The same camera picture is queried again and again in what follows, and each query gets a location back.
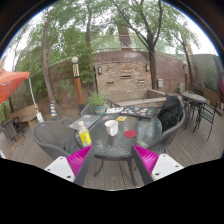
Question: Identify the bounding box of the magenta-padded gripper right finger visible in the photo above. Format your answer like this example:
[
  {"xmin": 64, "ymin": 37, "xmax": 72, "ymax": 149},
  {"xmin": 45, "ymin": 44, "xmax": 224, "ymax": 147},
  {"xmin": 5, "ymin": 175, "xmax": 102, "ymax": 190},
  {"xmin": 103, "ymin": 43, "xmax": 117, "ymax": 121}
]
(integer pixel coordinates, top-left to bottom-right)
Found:
[{"xmin": 130, "ymin": 144, "xmax": 184, "ymax": 186}]

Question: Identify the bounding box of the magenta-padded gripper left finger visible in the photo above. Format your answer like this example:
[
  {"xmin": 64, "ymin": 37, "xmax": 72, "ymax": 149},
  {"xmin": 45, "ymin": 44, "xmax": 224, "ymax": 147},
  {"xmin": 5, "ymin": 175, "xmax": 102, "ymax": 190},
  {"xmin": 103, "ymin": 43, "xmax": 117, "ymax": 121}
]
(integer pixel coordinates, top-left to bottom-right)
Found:
[{"xmin": 43, "ymin": 144, "xmax": 96, "ymax": 187}]

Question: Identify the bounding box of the clear bottle with yellow label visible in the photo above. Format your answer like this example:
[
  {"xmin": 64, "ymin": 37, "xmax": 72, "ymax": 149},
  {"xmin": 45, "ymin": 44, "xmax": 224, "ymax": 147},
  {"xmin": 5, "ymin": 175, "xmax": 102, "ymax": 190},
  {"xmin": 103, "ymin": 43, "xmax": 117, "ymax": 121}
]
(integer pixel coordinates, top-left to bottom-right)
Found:
[{"xmin": 77, "ymin": 120, "xmax": 93, "ymax": 147}]

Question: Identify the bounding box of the grey mesh armchair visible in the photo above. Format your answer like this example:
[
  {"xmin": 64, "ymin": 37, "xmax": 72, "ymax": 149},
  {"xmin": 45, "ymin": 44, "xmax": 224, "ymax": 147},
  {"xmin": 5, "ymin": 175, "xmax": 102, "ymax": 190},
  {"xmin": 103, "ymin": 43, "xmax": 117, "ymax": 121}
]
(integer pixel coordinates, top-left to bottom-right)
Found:
[
  {"xmin": 79, "ymin": 98, "xmax": 121, "ymax": 117},
  {"xmin": 31, "ymin": 118, "xmax": 83, "ymax": 160},
  {"xmin": 146, "ymin": 94, "xmax": 186, "ymax": 155}
]

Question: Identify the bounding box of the flat round red coaster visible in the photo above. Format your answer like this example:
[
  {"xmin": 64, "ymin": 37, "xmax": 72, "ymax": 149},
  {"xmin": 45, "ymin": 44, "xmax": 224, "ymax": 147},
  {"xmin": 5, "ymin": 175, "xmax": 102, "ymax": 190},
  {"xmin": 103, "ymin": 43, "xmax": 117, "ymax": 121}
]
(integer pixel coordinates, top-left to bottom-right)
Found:
[{"xmin": 123, "ymin": 129, "xmax": 138, "ymax": 139}]

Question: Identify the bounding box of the grey laptop with stickers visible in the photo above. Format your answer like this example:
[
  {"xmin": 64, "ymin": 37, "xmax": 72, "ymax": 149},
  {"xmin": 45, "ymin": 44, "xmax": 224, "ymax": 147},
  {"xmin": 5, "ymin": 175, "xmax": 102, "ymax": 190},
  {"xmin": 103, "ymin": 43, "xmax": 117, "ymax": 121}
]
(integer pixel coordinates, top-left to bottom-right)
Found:
[{"xmin": 67, "ymin": 114, "xmax": 102, "ymax": 131}]

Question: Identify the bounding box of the white parasol pole with base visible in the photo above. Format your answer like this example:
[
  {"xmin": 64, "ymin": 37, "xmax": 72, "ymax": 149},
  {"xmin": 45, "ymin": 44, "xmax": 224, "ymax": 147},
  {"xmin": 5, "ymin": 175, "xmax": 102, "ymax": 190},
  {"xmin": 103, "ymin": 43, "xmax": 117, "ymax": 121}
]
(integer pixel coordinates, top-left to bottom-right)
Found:
[{"xmin": 28, "ymin": 78, "xmax": 45, "ymax": 123}]

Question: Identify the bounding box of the blue yellow striped cone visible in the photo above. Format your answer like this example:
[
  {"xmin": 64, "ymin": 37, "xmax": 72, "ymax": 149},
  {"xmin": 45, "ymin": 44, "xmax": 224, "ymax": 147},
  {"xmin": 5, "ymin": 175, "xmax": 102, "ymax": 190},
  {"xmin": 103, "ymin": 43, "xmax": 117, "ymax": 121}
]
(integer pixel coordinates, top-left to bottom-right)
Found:
[{"xmin": 49, "ymin": 100, "xmax": 59, "ymax": 118}]

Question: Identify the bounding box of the black laptop with stickers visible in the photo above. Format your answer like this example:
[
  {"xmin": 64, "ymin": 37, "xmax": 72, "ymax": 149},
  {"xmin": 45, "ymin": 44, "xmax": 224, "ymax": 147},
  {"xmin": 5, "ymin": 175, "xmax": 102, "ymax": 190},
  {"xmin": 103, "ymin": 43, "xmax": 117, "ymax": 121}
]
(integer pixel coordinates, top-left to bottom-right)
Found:
[{"xmin": 119, "ymin": 105, "xmax": 157, "ymax": 120}]

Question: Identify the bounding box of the dark wicker chair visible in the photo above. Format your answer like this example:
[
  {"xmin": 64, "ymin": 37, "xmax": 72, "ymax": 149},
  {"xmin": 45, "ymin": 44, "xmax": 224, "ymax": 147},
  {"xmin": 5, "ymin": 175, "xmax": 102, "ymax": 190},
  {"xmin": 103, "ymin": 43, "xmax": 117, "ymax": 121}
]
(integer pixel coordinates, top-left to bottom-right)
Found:
[{"xmin": 0, "ymin": 118, "xmax": 26, "ymax": 143}]

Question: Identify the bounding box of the white mug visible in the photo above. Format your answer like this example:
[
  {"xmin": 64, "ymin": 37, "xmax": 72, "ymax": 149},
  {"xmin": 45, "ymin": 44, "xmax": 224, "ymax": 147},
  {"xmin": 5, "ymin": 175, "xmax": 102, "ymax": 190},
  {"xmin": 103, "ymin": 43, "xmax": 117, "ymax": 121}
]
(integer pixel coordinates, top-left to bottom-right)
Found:
[{"xmin": 104, "ymin": 119, "xmax": 120, "ymax": 137}]

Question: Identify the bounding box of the black metal chair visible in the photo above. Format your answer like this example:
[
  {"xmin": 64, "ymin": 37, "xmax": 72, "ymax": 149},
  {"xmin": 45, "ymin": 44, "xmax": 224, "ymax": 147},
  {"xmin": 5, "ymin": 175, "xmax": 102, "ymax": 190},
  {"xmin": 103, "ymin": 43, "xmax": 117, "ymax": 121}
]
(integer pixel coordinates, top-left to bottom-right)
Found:
[{"xmin": 193, "ymin": 99, "xmax": 219, "ymax": 141}]

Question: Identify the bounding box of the wooden bench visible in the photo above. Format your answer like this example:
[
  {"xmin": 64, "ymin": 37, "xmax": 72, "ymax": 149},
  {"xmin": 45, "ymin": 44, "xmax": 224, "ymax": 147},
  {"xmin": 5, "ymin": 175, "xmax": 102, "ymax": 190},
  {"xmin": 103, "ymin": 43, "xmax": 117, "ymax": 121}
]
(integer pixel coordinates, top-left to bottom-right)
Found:
[{"xmin": 9, "ymin": 103, "xmax": 41, "ymax": 129}]

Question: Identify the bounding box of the round patio side table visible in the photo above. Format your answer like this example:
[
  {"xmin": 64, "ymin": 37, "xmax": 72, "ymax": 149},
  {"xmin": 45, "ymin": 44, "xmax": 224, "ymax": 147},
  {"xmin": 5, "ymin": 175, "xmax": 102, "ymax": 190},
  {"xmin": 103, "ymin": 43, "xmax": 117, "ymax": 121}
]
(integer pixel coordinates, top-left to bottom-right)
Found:
[{"xmin": 180, "ymin": 91, "xmax": 208, "ymax": 129}]

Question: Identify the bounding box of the green plant in blue pot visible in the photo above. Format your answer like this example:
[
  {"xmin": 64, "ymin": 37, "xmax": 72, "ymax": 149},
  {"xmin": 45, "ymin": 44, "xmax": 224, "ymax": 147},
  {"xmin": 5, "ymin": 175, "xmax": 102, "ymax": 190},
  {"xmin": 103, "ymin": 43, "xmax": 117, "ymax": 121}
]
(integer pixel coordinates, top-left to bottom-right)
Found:
[{"xmin": 87, "ymin": 92, "xmax": 108, "ymax": 116}]

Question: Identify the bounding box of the white printed booklet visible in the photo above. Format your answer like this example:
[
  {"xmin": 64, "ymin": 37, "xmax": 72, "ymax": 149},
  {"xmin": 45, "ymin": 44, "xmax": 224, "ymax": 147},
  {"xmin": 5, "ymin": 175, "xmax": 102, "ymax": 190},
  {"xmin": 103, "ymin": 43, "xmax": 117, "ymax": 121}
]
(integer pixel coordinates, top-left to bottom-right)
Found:
[{"xmin": 105, "ymin": 106, "xmax": 124, "ymax": 115}]

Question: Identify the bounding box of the orange parasol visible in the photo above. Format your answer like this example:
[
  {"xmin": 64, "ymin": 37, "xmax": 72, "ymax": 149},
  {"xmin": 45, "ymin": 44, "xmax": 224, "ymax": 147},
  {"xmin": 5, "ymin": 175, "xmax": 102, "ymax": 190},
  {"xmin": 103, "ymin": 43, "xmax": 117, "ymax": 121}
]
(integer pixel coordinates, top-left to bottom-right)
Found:
[{"xmin": 0, "ymin": 68, "xmax": 31, "ymax": 104}]

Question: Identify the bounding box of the tree with dark forked trunk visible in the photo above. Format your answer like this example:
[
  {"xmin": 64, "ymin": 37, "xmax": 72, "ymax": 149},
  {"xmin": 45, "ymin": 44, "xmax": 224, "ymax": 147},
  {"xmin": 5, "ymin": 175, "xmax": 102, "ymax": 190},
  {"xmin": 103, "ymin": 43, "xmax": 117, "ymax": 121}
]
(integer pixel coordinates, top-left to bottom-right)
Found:
[{"xmin": 106, "ymin": 0, "xmax": 188, "ymax": 91}]

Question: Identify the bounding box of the tree with leaning trunk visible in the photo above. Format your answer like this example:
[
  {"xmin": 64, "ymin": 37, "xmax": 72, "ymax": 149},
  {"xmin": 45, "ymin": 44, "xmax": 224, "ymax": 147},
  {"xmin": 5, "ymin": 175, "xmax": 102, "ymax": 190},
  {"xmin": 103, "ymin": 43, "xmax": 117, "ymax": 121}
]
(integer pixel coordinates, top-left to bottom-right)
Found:
[{"xmin": 13, "ymin": 9, "xmax": 88, "ymax": 113}]

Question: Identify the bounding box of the tree with thin straight trunk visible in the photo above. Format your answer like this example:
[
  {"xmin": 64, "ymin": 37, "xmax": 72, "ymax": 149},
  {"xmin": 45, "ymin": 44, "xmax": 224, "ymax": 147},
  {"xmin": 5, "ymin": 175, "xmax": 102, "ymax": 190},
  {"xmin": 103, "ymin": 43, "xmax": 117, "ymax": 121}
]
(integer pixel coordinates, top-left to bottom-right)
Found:
[{"xmin": 63, "ymin": 0, "xmax": 114, "ymax": 94}]

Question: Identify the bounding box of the slim lamp post by wall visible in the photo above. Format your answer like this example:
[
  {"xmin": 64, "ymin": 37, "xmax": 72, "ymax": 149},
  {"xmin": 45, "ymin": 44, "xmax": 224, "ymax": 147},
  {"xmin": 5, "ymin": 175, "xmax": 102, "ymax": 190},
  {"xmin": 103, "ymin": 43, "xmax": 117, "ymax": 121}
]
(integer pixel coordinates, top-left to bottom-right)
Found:
[{"xmin": 182, "ymin": 60, "xmax": 190, "ymax": 93}]

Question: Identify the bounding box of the slim tree by wall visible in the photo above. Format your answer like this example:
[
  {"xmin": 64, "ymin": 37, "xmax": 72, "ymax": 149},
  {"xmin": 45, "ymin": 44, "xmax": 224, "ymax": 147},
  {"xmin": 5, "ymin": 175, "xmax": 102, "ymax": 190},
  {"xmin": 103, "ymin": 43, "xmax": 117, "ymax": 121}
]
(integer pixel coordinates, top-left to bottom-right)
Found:
[{"xmin": 169, "ymin": 23, "xmax": 204, "ymax": 84}]

